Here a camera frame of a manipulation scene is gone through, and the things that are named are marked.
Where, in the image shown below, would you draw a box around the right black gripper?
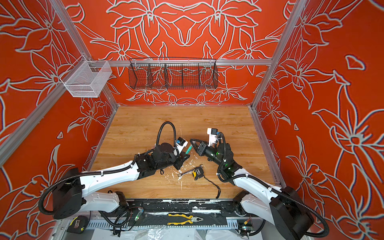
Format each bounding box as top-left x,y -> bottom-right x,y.
189,139 -> 227,170

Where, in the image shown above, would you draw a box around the green marker pen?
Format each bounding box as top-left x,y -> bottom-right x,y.
186,145 -> 193,154

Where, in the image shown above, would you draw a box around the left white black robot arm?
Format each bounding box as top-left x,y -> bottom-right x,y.
38,121 -> 190,220

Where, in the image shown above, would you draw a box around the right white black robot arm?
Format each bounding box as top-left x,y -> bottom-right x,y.
190,133 -> 330,240

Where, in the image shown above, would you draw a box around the silver wrench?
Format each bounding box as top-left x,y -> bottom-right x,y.
178,164 -> 204,178

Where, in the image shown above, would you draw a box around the yellow black tape measure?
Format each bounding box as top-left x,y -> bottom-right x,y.
193,167 -> 204,181

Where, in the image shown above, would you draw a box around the black tape measure on ledge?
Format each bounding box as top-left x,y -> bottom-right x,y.
67,216 -> 89,234

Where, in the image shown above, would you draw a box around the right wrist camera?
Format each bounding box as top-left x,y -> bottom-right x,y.
207,128 -> 219,147

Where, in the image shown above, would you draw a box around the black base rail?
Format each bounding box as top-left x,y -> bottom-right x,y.
126,199 -> 255,217

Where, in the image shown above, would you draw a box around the yellow handled pliers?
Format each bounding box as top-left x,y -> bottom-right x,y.
167,214 -> 204,226

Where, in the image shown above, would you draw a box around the black wire basket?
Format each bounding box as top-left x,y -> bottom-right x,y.
128,58 -> 219,90

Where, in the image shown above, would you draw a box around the white wire basket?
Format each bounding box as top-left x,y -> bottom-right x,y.
59,56 -> 112,98

